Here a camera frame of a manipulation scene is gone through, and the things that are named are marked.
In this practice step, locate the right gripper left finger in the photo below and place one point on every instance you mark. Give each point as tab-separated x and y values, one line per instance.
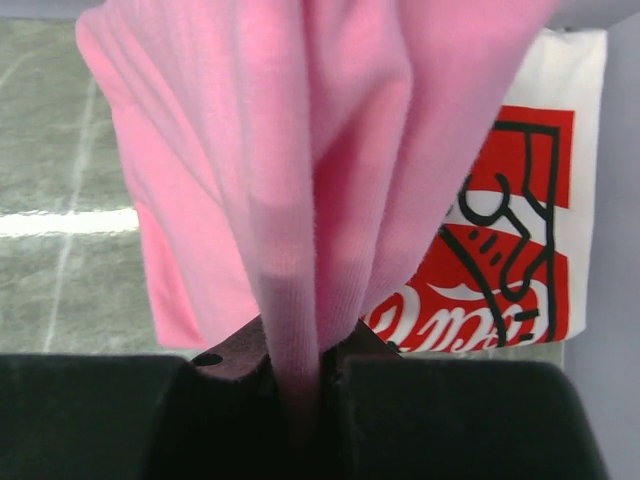
145	416

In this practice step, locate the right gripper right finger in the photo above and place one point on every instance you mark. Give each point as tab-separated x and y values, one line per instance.
390	417

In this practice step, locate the pink t-shirt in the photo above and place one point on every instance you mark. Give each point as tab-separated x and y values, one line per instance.
293	160

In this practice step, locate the folded red white Coca-Cola t-shirt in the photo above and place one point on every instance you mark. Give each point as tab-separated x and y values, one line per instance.
509	266

